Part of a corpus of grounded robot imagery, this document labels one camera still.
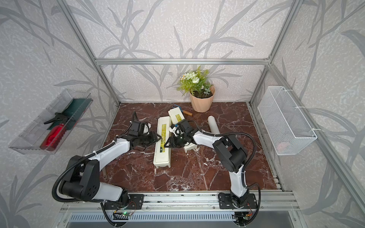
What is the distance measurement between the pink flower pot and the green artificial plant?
0.03 meters

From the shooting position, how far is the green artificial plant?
0.95 metres

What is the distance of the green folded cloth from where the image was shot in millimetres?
649

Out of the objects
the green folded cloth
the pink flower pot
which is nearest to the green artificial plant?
the pink flower pot

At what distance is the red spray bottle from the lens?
1.86ft

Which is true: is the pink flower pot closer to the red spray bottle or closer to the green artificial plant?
the green artificial plant

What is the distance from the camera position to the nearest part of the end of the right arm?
0.72m

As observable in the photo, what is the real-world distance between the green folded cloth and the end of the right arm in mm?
467
